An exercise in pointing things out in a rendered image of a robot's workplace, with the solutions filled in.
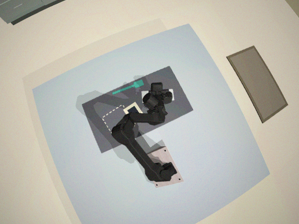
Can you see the dark grey rectangular mat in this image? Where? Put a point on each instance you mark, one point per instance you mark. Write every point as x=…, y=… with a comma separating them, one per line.
x=100, y=106

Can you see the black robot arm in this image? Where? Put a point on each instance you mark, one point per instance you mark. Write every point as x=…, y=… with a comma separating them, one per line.
x=124, y=134

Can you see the cream square tile with dark centre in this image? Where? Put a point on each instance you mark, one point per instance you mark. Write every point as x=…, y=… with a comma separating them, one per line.
x=132, y=108

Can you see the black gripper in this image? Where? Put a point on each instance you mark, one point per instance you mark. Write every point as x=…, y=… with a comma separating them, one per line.
x=156, y=88

